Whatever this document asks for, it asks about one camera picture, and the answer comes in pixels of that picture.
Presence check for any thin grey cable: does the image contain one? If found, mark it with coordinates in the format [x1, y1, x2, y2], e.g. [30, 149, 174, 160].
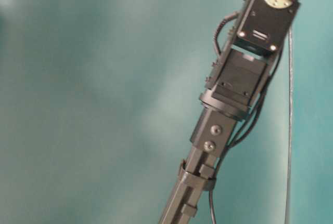
[285, 28, 294, 224]

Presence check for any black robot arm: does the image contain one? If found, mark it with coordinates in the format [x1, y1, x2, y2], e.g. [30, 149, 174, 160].
[160, 0, 300, 223]

